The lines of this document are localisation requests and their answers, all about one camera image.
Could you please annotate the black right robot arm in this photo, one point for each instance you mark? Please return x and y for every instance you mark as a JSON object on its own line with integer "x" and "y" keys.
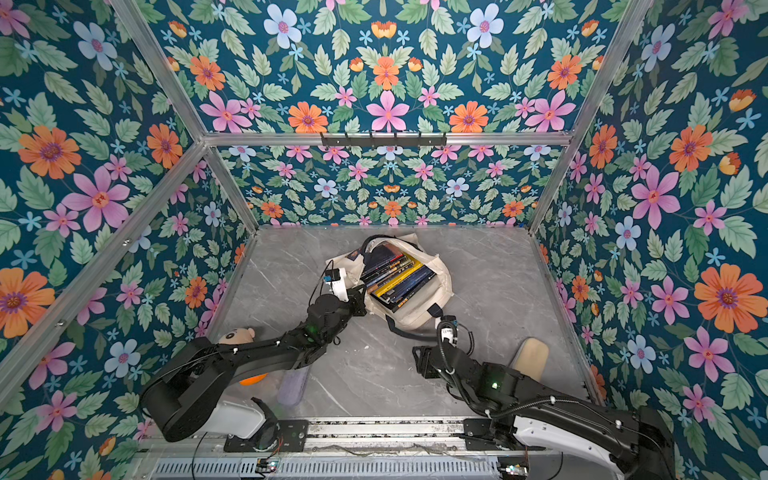
{"x": 522, "y": 412}

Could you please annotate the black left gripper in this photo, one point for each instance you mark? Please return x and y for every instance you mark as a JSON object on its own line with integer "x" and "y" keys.
{"x": 356, "y": 303}

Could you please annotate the purple pouch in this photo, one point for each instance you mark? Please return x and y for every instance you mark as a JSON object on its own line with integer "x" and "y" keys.
{"x": 292, "y": 387}

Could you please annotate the dark striped book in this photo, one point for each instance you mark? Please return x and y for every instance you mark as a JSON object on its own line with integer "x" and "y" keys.
{"x": 380, "y": 259}

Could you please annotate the beige pouch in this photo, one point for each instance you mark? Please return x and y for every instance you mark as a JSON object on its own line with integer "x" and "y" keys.
{"x": 531, "y": 358}

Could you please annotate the yellow spine book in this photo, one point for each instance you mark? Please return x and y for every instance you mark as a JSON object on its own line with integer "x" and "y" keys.
{"x": 397, "y": 280}

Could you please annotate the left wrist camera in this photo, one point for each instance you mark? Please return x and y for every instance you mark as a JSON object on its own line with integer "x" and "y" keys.
{"x": 336, "y": 279}

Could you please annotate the plush doll toy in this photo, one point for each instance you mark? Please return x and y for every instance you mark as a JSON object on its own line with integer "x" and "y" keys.
{"x": 239, "y": 336}

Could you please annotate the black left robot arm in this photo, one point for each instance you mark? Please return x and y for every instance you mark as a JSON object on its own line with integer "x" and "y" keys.
{"x": 184, "y": 394}

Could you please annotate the navy book yellow label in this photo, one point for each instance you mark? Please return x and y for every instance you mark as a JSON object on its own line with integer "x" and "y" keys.
{"x": 407, "y": 287}

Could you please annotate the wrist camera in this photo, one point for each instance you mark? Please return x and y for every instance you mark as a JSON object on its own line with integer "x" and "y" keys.
{"x": 336, "y": 279}
{"x": 447, "y": 331}

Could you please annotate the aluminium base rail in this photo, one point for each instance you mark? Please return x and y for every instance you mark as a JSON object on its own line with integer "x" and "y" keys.
{"x": 443, "y": 447}

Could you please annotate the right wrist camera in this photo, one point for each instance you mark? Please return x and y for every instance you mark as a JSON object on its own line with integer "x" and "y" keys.
{"x": 447, "y": 331}

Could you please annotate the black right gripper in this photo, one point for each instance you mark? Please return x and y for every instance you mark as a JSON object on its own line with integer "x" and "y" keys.
{"x": 425, "y": 360}

